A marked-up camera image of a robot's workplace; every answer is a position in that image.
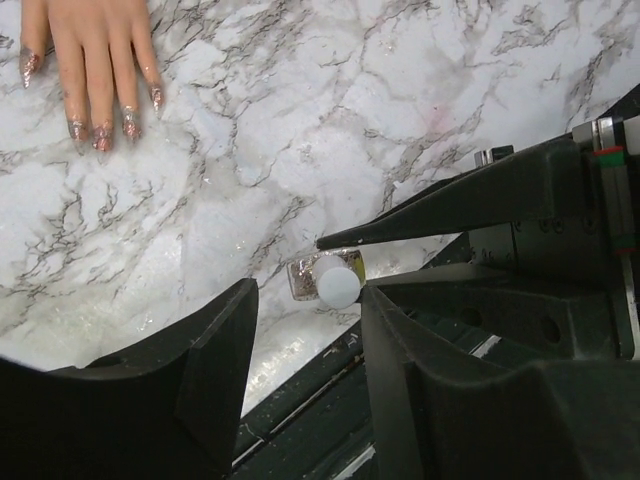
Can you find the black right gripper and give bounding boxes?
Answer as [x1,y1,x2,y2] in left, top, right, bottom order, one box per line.
[316,117,639,360]

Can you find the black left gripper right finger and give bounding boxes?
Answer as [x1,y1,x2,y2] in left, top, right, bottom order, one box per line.
[361,287,639,479]

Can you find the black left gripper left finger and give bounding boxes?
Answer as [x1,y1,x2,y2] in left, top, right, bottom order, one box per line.
[1,279,259,479]

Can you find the glitter nail polish bottle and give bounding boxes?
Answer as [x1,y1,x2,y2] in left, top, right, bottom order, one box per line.
[287,249,366,303]

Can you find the white nail polish cap brush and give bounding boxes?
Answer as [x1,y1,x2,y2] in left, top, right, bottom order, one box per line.
[312,255,361,310]

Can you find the mannequin practice hand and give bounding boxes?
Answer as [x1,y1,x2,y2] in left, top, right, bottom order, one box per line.
[19,0,165,152]

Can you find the black mounting rail base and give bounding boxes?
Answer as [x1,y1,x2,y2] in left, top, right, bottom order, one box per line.
[233,90,639,479]

